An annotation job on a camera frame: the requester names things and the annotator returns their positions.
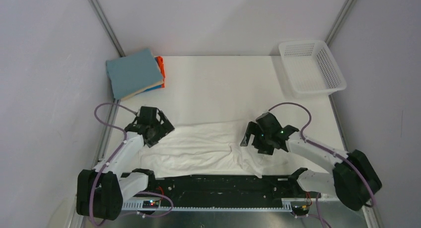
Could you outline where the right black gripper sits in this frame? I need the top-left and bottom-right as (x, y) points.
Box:
(241, 121), (275, 155)

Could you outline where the white t shirt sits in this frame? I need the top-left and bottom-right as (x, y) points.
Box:
(130, 120), (288, 178)

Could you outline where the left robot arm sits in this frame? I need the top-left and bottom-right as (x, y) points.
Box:
(76, 106), (175, 221)

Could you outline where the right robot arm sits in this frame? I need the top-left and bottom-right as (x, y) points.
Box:
(240, 112), (382, 211)

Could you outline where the folded bright blue shirt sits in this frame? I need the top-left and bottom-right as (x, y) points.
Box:
(143, 57), (164, 93)

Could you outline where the folded orange shirt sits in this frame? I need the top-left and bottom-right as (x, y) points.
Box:
(155, 56), (166, 88)

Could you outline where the left controller board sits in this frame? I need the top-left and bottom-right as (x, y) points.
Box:
(142, 200), (160, 209)

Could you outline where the controller board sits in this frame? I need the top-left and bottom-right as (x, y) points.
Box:
(291, 205), (309, 218)
(142, 200), (160, 209)

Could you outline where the right controller board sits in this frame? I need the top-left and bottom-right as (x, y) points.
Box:
(291, 205), (309, 218)

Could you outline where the white plastic basket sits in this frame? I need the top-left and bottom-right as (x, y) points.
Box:
(279, 40), (347, 98)

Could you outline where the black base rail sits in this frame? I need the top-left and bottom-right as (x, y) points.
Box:
(146, 175), (306, 209)

